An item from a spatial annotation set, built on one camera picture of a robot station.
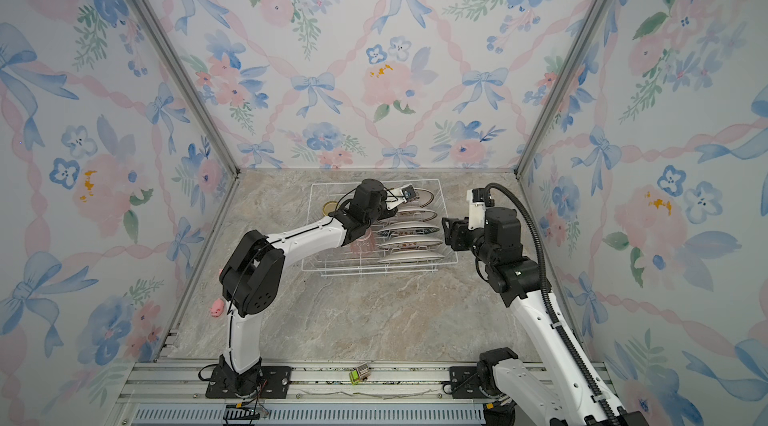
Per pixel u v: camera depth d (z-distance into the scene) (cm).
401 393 73
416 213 97
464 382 72
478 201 63
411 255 80
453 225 65
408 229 86
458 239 65
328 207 97
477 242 62
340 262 94
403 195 78
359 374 73
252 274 51
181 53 88
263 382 73
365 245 89
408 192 78
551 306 46
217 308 84
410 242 85
